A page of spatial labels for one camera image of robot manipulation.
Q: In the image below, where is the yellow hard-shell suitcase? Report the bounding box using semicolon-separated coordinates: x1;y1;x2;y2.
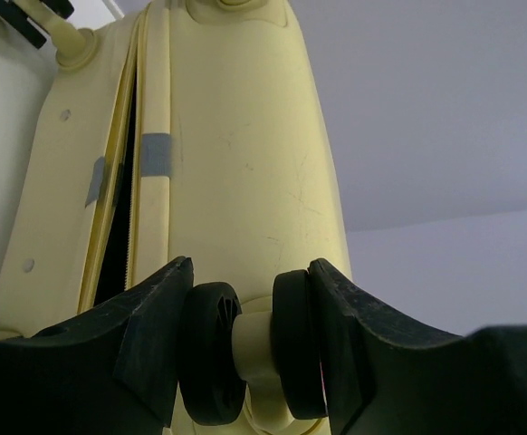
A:
0;0;355;435

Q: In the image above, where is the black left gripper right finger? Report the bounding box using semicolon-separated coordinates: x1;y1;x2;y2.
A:
309;259;527;434

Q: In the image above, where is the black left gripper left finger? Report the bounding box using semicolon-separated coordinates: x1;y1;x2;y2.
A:
0;256;194;434

